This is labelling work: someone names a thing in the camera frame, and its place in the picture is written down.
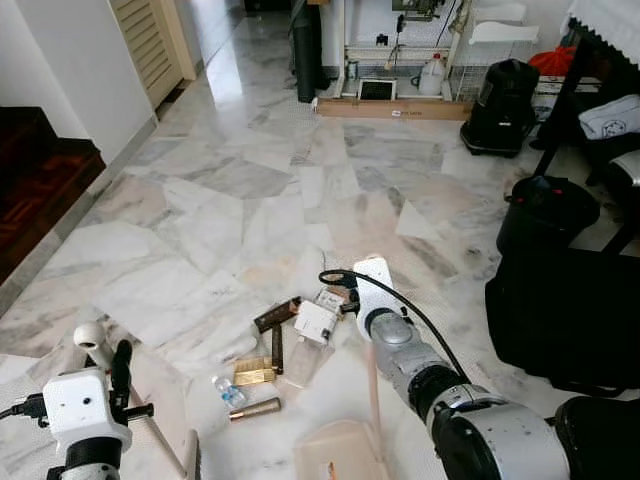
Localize white plastic jug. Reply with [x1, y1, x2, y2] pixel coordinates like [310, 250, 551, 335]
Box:
[416, 52, 448, 99]

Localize bronze tube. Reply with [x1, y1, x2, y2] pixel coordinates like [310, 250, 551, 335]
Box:
[227, 396, 284, 424]

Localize white sewing machine table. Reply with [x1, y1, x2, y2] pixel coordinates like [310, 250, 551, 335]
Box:
[339, 0, 472, 101]

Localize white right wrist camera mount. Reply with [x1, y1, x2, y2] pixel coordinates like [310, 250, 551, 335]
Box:
[351, 255, 399, 337]

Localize large black bag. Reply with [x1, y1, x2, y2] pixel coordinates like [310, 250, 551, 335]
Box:
[484, 244, 640, 397]

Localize round black appliance red button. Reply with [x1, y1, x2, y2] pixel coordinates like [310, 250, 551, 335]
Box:
[496, 174, 602, 257]

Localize white wire rack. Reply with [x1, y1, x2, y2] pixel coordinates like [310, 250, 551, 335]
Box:
[447, 20, 561, 101]

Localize red bag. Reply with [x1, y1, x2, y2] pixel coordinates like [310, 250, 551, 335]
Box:
[527, 45, 579, 79]

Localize dark wooden stair steps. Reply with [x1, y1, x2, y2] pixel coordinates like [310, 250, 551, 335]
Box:
[0, 105, 107, 287]

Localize small white paper box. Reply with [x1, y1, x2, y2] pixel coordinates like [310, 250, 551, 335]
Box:
[292, 299, 340, 347]

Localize cream long-handled dustpan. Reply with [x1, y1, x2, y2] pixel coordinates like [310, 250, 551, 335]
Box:
[292, 338, 392, 480]

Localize dark brown stick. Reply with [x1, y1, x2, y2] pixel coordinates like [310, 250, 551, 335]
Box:
[271, 324, 287, 377]

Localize small clear plastic bottle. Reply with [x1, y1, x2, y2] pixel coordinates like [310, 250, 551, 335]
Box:
[211, 374, 249, 412]

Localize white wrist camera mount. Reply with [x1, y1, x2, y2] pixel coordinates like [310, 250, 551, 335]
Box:
[351, 255, 399, 337]
[41, 366, 135, 457]

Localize beige louvered door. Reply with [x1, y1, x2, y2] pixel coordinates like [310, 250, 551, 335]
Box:
[108, 0, 199, 110]

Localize dark brown snack wrapper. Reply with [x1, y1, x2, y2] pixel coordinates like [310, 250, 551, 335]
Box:
[252, 296, 304, 334]

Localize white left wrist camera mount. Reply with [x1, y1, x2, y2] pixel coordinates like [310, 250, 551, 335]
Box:
[41, 366, 135, 457]

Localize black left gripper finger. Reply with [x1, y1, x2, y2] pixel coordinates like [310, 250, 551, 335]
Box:
[108, 340, 134, 416]

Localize long brown cardboard box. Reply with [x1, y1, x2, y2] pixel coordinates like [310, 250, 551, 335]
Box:
[312, 95, 474, 122]

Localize white fabric bag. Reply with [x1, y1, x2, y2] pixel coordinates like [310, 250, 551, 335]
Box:
[579, 93, 640, 142]

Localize gold foil packet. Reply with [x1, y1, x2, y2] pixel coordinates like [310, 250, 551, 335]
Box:
[231, 356, 279, 387]

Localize black folding chair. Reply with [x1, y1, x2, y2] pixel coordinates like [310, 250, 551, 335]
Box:
[554, 394, 640, 480]

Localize brown cardboard piece white label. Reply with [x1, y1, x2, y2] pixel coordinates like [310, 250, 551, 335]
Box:
[314, 285, 353, 312]

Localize clear plastic bag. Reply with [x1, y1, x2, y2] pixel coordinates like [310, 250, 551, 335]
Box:
[279, 335, 333, 388]

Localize tall black cylinder bag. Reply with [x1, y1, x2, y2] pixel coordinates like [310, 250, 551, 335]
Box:
[289, 0, 327, 105]

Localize table with white lace cloth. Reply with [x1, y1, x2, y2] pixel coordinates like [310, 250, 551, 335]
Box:
[564, 0, 640, 67]

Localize grey and black bag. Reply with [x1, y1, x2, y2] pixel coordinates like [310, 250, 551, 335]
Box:
[604, 149, 640, 192]

